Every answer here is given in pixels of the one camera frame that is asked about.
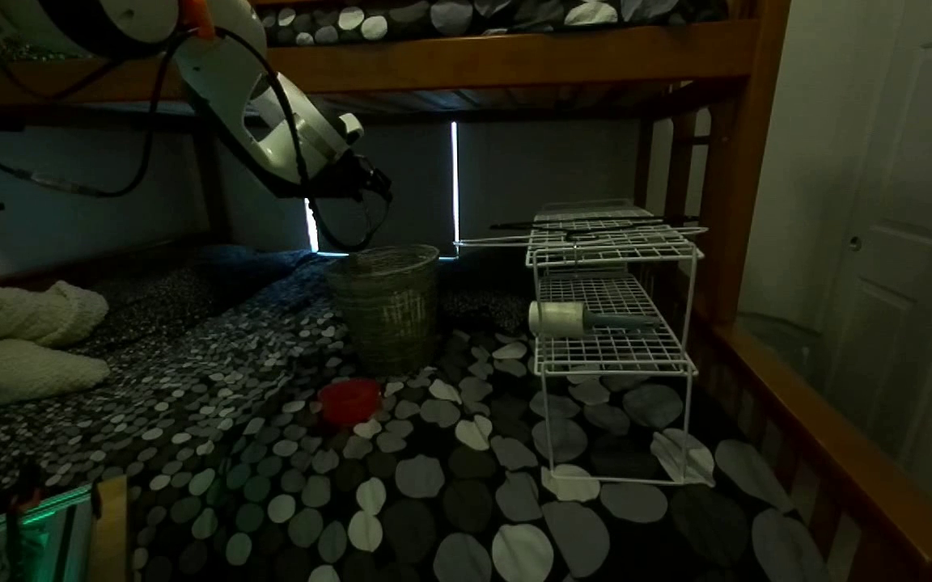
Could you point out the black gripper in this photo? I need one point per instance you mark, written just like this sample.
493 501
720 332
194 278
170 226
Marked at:
351 180

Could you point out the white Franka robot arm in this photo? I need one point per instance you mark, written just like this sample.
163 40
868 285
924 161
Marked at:
272 107

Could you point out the woven wicker basket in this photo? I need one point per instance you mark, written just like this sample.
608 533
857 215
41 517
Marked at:
385 310

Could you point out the red plastic bowl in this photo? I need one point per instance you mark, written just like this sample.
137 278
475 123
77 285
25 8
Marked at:
346 403

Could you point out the dark window blinds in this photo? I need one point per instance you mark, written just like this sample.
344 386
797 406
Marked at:
542 182

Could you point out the white cup on rack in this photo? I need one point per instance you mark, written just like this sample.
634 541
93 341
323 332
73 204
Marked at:
556 317

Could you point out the pebble pattern bunk mattress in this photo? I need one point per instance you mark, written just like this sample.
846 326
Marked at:
466 18

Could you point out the black pebble pattern bedspread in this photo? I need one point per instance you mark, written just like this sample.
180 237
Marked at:
436 473

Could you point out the white folded towel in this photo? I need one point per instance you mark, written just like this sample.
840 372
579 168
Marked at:
15 344

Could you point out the green lit box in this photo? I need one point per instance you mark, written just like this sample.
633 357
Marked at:
41 534

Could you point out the white panel door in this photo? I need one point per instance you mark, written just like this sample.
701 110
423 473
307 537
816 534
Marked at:
915 270

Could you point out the wooden bunk bed frame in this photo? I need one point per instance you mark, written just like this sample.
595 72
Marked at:
552 59

